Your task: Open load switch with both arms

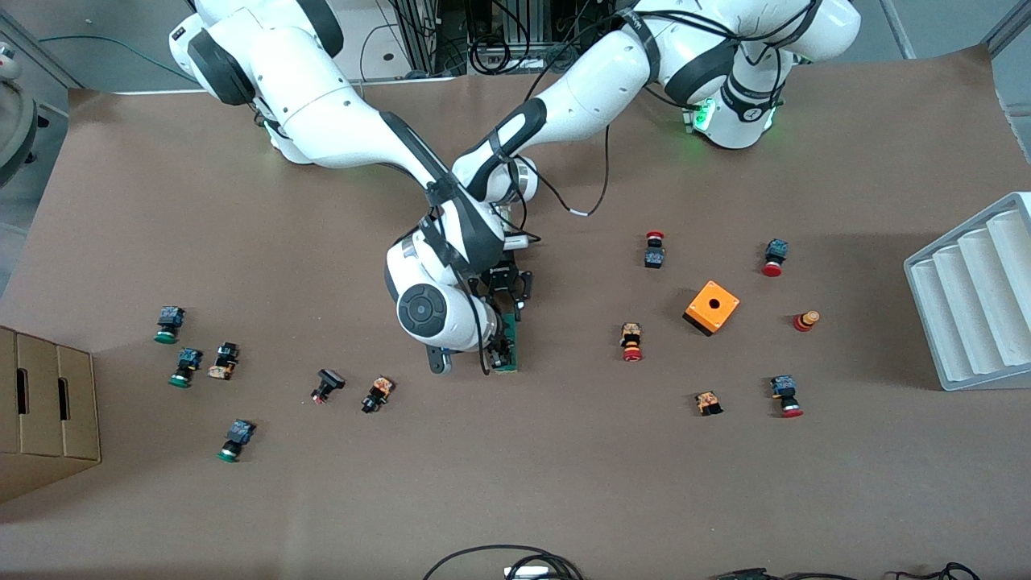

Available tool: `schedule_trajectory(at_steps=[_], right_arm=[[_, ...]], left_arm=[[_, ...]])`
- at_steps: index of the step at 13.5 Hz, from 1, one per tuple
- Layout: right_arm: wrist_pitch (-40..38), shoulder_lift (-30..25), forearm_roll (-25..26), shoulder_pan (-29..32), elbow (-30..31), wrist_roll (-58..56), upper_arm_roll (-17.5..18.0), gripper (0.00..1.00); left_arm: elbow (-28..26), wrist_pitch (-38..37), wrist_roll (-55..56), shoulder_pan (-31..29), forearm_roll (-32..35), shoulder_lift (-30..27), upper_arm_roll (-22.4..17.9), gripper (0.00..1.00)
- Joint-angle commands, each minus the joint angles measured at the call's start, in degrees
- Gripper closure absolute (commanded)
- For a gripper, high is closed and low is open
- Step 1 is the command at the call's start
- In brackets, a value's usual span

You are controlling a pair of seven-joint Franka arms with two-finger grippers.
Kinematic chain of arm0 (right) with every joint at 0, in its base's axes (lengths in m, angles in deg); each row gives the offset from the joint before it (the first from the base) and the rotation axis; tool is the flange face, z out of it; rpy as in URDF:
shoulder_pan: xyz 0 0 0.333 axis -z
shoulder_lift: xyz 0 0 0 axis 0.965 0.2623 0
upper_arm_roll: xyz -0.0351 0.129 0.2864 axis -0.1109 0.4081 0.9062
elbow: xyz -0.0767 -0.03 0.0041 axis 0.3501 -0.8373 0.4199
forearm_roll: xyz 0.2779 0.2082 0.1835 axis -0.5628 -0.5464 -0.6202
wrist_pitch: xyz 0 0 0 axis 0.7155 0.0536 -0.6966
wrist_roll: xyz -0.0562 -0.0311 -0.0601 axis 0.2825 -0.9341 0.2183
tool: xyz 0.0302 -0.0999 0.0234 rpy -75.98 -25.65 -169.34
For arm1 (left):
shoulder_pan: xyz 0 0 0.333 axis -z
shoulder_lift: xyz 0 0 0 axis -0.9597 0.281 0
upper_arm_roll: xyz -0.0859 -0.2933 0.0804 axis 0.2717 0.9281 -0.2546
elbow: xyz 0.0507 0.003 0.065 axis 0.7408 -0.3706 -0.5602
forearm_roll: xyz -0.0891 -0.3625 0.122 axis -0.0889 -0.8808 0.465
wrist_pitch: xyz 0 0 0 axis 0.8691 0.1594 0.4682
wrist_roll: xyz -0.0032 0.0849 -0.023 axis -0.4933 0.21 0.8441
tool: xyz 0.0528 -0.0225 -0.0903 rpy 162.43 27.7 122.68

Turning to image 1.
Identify green load switch white handle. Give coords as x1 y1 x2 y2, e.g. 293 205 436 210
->
493 313 521 374

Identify red mushroom button blue block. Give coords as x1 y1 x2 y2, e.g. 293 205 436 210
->
769 374 805 420
760 238 790 278

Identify green mushroom push button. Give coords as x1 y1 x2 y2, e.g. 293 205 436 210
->
168 347 204 389
216 418 257 464
154 305 187 346

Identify white stepped plastic tray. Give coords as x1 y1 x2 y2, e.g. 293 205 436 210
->
903 191 1031 392

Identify brown cardboard box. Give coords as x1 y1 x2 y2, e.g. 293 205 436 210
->
0 325 103 504

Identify black selector switch orange block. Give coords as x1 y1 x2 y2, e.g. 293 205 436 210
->
360 375 396 415
207 342 241 381

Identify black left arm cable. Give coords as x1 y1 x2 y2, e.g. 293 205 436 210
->
515 121 613 220

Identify black square-head switch red terminals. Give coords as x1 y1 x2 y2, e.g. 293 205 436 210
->
310 368 346 404

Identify orange button enclosure box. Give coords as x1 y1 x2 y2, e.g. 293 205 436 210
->
682 280 741 338

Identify black looped cable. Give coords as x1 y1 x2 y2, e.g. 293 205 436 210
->
422 545 584 580

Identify black equipment rack with cables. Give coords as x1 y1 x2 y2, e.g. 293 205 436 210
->
392 0 613 77

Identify black cable with connector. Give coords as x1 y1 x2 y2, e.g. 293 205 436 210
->
709 567 863 580

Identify aluminium frame bar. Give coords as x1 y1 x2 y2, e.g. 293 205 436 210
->
984 0 1031 57
0 12 85 89
878 0 919 60

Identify thin green cable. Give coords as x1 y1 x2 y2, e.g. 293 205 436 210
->
36 32 190 85

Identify black curled cable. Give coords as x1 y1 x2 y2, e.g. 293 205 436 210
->
886 561 982 580

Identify grey round pedestal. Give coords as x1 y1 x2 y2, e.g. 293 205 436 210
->
0 40 49 190

